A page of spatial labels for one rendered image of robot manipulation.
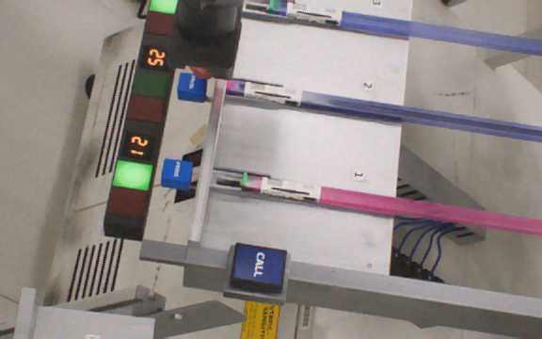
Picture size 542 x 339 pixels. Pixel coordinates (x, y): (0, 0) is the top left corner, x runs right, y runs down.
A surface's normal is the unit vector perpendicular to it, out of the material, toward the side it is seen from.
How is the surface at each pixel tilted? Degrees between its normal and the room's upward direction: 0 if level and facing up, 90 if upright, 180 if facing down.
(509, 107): 0
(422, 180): 0
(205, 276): 90
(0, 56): 0
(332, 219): 45
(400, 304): 90
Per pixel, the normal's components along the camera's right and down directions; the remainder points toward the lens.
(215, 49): 0.07, -0.48
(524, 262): 0.75, -0.22
